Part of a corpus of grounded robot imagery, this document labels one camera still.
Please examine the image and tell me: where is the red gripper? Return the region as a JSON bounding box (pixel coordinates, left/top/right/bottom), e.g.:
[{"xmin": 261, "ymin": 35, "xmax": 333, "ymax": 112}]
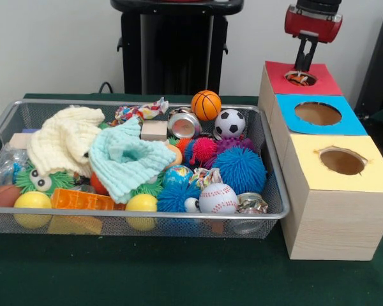
[{"xmin": 283, "ymin": 6, "xmax": 343, "ymax": 71}]

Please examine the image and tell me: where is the orange striped tiger plush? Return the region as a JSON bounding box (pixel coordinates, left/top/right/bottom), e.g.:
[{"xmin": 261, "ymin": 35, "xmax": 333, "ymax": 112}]
[{"xmin": 286, "ymin": 71, "xmax": 310, "ymax": 87}]

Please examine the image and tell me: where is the mint green cloth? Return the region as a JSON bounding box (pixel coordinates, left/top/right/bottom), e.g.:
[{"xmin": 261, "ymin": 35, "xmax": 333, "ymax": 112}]
[{"xmin": 88, "ymin": 117, "xmax": 177, "ymax": 205}]

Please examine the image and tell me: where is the cream cloth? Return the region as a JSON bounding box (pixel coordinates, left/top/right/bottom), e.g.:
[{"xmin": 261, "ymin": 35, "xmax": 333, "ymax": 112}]
[{"xmin": 27, "ymin": 105, "xmax": 106, "ymax": 178}]

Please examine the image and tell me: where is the orange plastic toy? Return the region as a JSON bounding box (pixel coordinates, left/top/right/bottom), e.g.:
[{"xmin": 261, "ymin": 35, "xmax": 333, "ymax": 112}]
[{"xmin": 50, "ymin": 187, "xmax": 116, "ymax": 211}]

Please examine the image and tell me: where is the shallow metal mesh bin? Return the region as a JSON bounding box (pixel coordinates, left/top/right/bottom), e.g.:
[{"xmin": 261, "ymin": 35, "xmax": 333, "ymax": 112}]
[{"xmin": 0, "ymin": 98, "xmax": 290, "ymax": 240}]

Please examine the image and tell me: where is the wooden box with three holes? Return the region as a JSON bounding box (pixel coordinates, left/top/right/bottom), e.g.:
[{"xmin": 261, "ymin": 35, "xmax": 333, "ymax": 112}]
[{"xmin": 257, "ymin": 59, "xmax": 383, "ymax": 261}]

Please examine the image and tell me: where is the small soccer ball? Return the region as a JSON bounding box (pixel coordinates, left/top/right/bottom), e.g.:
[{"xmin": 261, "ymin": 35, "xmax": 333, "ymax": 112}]
[{"xmin": 214, "ymin": 108, "xmax": 246, "ymax": 138}]

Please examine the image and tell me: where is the small orange basketball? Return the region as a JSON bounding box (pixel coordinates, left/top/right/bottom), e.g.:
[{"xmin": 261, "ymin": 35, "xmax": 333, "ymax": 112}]
[{"xmin": 191, "ymin": 90, "xmax": 223, "ymax": 122}]

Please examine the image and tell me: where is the blue spiky ball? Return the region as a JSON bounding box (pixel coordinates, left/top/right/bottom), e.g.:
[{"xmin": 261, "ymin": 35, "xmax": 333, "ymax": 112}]
[{"xmin": 211, "ymin": 146, "xmax": 267, "ymax": 195}]

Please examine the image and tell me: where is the white baseball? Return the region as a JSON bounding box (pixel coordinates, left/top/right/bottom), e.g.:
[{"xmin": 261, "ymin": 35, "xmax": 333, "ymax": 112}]
[{"xmin": 199, "ymin": 183, "xmax": 239, "ymax": 214}]

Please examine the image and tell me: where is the blue fuzzy ball with eyes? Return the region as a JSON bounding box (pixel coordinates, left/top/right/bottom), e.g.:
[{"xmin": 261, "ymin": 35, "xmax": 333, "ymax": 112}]
[{"xmin": 157, "ymin": 183, "xmax": 202, "ymax": 214}]

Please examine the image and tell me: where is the green fuzzy ball with eyes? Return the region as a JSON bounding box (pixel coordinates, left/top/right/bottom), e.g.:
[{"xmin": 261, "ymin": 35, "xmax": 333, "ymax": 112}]
[{"xmin": 15, "ymin": 165, "xmax": 76, "ymax": 200}]

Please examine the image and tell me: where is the yellow ball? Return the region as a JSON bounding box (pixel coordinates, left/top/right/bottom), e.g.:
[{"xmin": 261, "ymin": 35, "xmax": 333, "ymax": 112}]
[{"xmin": 13, "ymin": 192, "xmax": 53, "ymax": 229}]

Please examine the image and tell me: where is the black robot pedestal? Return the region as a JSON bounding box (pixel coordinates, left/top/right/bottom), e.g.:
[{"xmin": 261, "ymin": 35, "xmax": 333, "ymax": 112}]
[{"xmin": 110, "ymin": 0, "xmax": 245, "ymax": 96}]

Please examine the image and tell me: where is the black cable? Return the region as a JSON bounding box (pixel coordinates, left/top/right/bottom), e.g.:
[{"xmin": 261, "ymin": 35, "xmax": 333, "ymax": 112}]
[{"xmin": 98, "ymin": 82, "xmax": 122, "ymax": 94}]

